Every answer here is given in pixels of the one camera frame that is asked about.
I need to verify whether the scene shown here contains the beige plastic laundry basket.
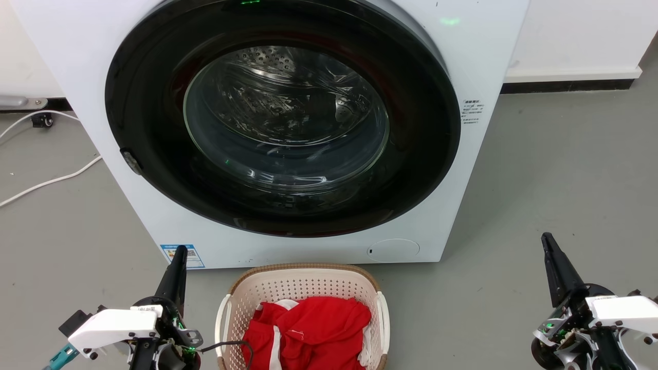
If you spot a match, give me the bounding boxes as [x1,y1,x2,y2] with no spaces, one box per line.
[215,263,390,370]

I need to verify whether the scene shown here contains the white front-load washing machine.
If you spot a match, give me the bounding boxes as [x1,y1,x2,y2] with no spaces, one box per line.
[10,0,530,269]

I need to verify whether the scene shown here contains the small text warning sticker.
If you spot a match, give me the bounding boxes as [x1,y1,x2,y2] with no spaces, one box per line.
[461,99,485,125]

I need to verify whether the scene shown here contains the black baseboard strip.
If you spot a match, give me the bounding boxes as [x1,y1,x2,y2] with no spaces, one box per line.
[500,79,632,95]

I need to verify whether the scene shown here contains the round black washer door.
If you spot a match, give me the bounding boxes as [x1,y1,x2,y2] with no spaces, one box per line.
[104,0,462,238]

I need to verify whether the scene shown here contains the white cloth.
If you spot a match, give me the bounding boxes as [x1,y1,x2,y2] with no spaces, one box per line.
[358,324,374,367]

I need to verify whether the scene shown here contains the round white filter cover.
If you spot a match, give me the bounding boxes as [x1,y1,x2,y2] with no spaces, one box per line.
[367,238,421,263]

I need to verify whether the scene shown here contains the thin white floor cable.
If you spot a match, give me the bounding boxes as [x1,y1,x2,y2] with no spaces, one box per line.
[0,110,80,140]

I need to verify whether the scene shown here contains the grey metal floor bracket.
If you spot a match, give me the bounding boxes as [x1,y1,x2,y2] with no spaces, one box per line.
[0,95,49,111]

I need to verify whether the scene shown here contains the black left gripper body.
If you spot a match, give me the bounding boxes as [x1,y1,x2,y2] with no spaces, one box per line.
[127,295,204,370]

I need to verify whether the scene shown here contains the thick white floor cable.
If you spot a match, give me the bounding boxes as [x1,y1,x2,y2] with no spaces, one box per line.
[0,155,103,208]

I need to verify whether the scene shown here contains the blue energy label sticker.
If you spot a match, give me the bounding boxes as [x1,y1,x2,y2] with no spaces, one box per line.
[160,244,205,269]

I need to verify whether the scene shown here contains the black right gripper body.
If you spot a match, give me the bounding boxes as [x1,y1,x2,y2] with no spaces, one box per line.
[531,283,638,370]

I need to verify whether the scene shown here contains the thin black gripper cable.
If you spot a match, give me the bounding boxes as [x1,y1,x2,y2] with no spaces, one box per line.
[199,340,254,370]

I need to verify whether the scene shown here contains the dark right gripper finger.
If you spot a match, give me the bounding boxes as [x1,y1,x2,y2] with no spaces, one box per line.
[541,233,571,308]
[545,232,588,300]

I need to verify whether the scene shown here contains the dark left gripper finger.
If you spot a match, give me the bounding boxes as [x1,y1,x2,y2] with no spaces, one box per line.
[154,246,182,305]
[167,246,189,310]

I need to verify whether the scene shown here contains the red garment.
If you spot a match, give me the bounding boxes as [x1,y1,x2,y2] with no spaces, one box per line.
[242,297,372,370]

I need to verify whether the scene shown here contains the grey washer door latch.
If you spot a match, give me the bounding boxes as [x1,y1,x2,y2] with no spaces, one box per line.
[120,148,143,176]

